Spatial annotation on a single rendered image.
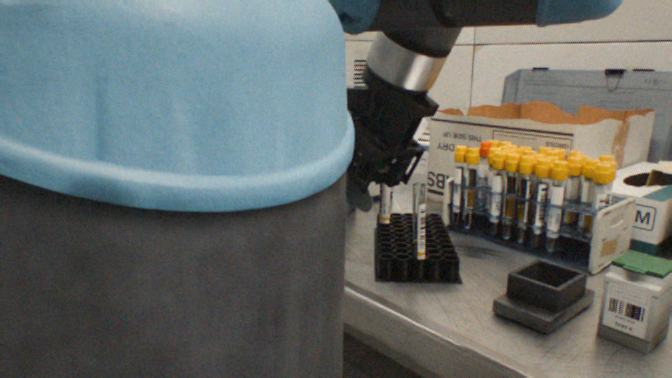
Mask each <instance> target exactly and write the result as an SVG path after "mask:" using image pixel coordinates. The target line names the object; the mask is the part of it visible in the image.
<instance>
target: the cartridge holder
mask: <svg viewBox="0 0 672 378"><path fill-rule="evenodd" d="M586 277H587V273H584V272H581V271H578V270H574V269H570V268H567V267H564V266H560V265H557V264H553V263H549V262H546V261H543V260H540V259H537V260H535V261H533V262H531V263H529V264H526V265H524V266H521V267H519V268H517V269H515V271H513V272H511V273H509V275H508V279H507V287H506V293H505V294H503V295H501V296H499V297H497V298H495V300H494V301H493V304H492V311H493V312H496V313H497V315H500V316H502V317H505V318H507V319H512V320H515V321H517V322H519V323H522V324H524V325H528V326H530V327H532V328H533V329H535V330H538V331H540V332H543V333H549V332H550V331H552V330H553V329H555V328H556V327H558V326H559V325H562V324H563V323H565V322H566V321H568V319H569V318H570V317H572V316H573V315H575V314H577V313H579V312H580V311H582V310H583V309H585V308H586V307H588V305H589V304H590V303H593V302H594V297H595V291H592V289H588V288H585V284H586Z"/></svg>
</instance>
